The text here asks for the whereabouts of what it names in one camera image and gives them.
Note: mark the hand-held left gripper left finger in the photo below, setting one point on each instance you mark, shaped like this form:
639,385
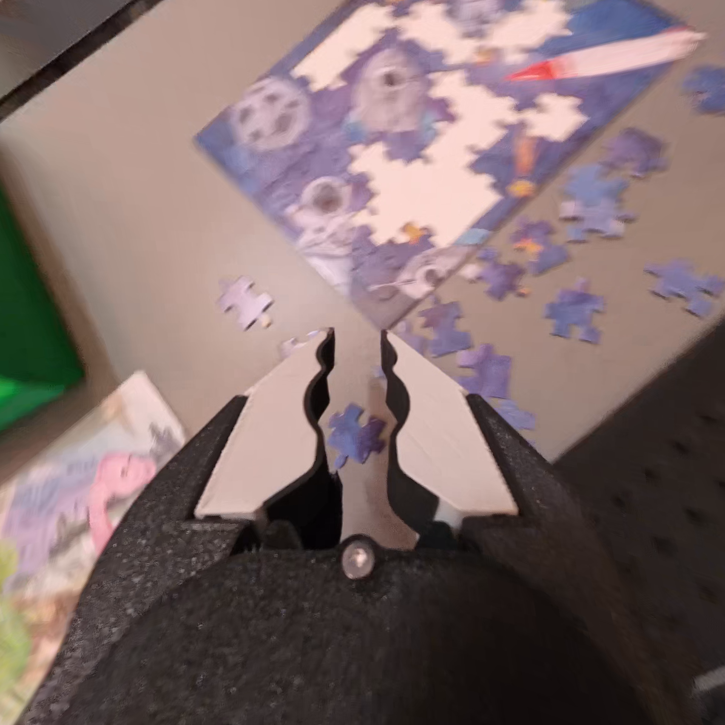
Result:
260,453

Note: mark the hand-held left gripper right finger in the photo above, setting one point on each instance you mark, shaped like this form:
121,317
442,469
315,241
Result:
459,453

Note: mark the orange spotted blue puzzle piece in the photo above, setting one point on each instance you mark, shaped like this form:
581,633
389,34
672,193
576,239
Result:
243,300

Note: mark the puzzle pieces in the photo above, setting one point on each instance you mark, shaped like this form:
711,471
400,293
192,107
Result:
575,308

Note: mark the space puzzle board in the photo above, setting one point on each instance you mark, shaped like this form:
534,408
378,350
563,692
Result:
272,170

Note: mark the grey desk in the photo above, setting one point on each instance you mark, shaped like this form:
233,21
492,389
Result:
141,226

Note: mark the colourful cartoon puzzle board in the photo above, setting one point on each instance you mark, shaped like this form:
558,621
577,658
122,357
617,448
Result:
56,510

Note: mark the green plastic bin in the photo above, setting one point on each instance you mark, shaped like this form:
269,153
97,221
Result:
28,317

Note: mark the dark grey flat panel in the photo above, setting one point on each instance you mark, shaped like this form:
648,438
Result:
56,68

